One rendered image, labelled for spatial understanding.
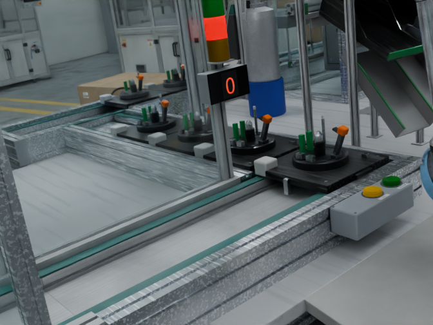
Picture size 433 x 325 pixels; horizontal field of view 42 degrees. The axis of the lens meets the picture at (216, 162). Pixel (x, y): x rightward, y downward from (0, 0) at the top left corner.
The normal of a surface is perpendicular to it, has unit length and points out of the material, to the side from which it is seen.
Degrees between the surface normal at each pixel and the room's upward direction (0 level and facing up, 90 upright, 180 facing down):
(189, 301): 90
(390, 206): 90
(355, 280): 0
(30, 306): 90
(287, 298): 0
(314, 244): 90
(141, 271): 0
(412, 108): 45
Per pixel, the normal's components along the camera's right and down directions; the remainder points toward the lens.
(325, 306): -0.13, -0.94
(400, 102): 0.26, -0.51
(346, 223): -0.76, 0.30
